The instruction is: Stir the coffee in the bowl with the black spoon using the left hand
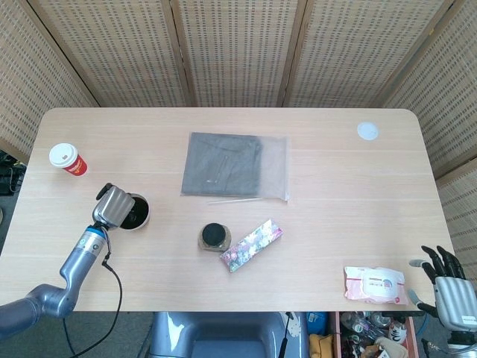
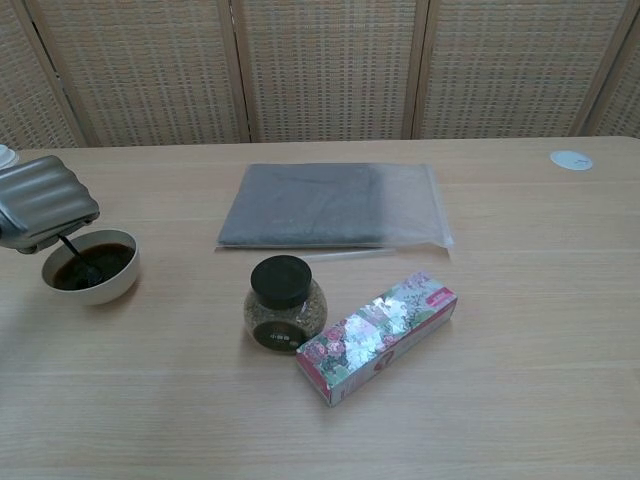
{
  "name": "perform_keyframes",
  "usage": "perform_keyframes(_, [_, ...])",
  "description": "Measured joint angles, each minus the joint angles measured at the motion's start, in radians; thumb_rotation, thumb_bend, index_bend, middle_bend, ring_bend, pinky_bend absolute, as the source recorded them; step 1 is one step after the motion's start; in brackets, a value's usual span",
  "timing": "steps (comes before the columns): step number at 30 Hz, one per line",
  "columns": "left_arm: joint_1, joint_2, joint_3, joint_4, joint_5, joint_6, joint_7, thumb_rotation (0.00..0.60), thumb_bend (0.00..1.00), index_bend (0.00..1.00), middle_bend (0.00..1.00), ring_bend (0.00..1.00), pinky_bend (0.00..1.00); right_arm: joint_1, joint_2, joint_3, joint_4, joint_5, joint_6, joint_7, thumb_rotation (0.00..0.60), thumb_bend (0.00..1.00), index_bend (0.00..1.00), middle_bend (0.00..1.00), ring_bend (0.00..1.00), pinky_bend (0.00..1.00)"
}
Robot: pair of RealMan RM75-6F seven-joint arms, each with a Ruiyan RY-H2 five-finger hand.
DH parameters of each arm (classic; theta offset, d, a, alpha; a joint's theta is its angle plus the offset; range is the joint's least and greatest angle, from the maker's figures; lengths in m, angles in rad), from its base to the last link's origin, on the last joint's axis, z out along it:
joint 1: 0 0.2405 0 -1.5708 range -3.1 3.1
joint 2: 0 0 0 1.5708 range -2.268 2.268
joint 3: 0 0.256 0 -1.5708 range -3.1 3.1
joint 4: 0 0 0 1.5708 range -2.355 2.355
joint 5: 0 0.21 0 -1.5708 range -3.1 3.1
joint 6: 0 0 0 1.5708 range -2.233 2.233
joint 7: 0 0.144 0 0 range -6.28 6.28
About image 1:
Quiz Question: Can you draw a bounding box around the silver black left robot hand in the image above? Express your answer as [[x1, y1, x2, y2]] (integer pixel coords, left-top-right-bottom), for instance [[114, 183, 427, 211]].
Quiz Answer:
[[92, 182, 137, 230]]

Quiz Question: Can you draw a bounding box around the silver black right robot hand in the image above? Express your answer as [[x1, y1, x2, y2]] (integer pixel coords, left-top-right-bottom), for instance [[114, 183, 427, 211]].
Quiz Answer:
[[407, 244, 477, 333]]

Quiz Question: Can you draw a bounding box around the grey robot base body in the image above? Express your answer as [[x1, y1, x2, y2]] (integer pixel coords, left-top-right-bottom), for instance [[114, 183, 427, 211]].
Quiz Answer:
[[148, 310, 311, 358]]

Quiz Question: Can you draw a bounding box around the white bowl with dark liquid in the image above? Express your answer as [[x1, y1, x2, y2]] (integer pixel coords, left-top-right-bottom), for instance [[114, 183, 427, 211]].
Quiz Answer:
[[119, 193, 152, 231]]

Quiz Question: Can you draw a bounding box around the red paper cup white lid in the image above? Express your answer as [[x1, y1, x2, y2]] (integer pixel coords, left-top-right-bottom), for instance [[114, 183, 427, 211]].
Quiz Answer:
[[48, 142, 89, 178]]

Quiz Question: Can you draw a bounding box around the woven rattan screen panel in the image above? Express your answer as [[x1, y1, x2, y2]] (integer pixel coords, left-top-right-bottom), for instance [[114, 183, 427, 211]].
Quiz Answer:
[[282, 0, 460, 109], [170, 0, 309, 108], [383, 0, 477, 180], [28, 0, 195, 109], [435, 163, 477, 269], [0, 0, 98, 163]]

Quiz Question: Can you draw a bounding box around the pink wet wipes pack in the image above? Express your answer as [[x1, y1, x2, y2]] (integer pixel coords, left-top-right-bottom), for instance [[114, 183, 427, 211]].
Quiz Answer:
[[343, 265, 406, 306]]

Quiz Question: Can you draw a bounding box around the orange crate of clutter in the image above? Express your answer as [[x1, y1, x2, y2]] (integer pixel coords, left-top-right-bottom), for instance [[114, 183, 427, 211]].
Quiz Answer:
[[332, 310, 419, 358]]

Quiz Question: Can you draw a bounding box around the glass jar with black lid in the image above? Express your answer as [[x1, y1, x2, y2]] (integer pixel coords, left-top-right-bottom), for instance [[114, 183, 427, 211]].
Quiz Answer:
[[198, 222, 233, 255]]

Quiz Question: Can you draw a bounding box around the clear zip bag grey cloth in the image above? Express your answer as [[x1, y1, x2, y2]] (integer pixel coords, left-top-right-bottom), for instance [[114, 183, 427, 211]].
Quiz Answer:
[[180, 131, 291, 204]]

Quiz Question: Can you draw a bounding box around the blue container under table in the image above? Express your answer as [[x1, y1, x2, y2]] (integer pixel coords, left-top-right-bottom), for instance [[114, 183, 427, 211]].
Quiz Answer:
[[306, 310, 331, 337]]

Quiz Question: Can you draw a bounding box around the floral printed carton box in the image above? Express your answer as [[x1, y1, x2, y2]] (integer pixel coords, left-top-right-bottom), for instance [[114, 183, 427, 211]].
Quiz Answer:
[[218, 219, 285, 274]]

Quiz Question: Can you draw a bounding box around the white round table grommet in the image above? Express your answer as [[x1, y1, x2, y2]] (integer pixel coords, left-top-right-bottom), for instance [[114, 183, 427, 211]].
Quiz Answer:
[[356, 121, 381, 142]]

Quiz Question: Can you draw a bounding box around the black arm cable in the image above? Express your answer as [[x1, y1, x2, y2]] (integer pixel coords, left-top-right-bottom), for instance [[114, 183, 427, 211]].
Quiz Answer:
[[62, 238, 124, 358]]

